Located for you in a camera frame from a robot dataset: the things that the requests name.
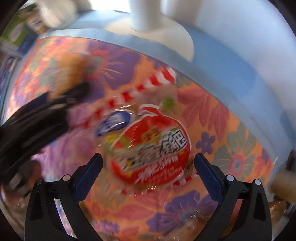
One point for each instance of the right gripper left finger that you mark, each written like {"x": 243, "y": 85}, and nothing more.
{"x": 42, "y": 219}

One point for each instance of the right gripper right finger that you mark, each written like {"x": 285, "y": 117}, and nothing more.
{"x": 253, "y": 221}

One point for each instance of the red round-label snack bag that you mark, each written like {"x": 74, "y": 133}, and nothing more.
{"x": 144, "y": 141}

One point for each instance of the amber ribbed glass bowl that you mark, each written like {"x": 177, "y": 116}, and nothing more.
{"x": 283, "y": 187}

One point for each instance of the green and blue book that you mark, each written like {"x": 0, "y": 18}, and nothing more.
{"x": 23, "y": 29}

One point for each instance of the floral orange table mat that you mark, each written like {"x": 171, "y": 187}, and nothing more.
{"x": 57, "y": 63}

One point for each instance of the white ceramic vase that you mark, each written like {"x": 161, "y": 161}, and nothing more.
{"x": 57, "y": 14}

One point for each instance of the white lamp stand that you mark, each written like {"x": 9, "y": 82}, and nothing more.
{"x": 147, "y": 22}

